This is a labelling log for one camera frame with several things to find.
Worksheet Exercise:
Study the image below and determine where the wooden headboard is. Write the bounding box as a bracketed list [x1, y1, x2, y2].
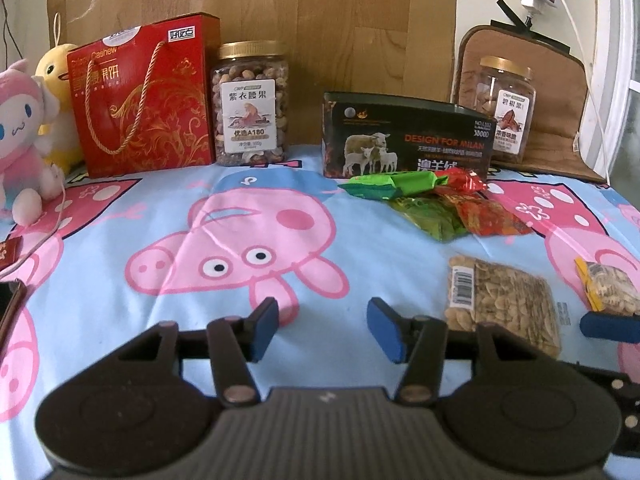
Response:
[47, 0, 461, 147]

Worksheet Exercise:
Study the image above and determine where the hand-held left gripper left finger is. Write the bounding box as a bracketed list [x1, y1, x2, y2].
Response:
[117, 297, 279, 407]

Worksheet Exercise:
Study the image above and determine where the dark green snack packet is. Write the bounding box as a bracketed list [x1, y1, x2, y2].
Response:
[389, 196, 469, 242]

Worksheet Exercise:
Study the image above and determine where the white power cable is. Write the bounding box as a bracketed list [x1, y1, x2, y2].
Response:
[546, 0, 612, 183]

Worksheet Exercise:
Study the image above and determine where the small red snack packet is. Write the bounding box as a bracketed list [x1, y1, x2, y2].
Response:
[432, 167, 489, 194]

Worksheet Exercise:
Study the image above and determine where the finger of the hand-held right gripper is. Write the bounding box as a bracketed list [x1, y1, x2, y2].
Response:
[580, 310, 640, 344]
[607, 376, 640, 412]

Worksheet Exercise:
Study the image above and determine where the clear bag of seeds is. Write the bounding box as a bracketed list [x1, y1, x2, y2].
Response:
[444, 256, 562, 359]

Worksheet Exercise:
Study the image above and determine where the clipped bag of seeds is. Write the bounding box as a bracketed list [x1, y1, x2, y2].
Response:
[574, 257, 640, 317]

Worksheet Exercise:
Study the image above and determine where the brown seat cushion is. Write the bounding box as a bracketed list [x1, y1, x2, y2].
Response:
[452, 24, 608, 184]

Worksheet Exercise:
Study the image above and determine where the yellow bag clip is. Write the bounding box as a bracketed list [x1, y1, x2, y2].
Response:
[574, 257, 607, 312]

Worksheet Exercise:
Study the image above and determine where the white door frame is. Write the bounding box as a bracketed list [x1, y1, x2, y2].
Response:
[590, 0, 640, 187]

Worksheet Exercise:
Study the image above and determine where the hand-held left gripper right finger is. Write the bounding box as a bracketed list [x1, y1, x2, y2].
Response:
[366, 298, 526, 406]

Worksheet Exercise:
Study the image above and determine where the dark brown object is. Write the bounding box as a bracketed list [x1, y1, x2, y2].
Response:
[0, 280, 27, 334]

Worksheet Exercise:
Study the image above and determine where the bright green snack packet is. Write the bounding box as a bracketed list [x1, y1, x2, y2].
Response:
[338, 171, 442, 201]

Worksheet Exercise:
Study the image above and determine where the black tin box with sheep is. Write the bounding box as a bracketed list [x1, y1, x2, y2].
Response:
[322, 92, 498, 181]

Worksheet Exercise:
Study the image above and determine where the gold lid pecan jar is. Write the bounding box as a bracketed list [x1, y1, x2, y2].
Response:
[451, 56, 537, 163]

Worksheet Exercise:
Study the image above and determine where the yellow plush duck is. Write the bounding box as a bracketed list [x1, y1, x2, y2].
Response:
[34, 12, 85, 172]

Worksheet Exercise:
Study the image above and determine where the pink plush toy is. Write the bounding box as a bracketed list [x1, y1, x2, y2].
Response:
[0, 58, 67, 226]

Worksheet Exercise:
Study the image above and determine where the red gift box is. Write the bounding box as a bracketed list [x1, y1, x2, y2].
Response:
[66, 12, 222, 179]

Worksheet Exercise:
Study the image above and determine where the orange red snack packet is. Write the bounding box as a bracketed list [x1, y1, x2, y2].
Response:
[440, 192, 534, 237]

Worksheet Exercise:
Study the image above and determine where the pig printed blue blanket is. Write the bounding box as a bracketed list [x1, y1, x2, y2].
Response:
[0, 142, 640, 426]

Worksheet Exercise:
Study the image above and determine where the gold lid cashew jar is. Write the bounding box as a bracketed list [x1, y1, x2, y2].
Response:
[210, 41, 292, 167]

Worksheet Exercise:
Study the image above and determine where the thin white cord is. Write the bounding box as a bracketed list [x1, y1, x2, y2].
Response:
[0, 172, 69, 277]

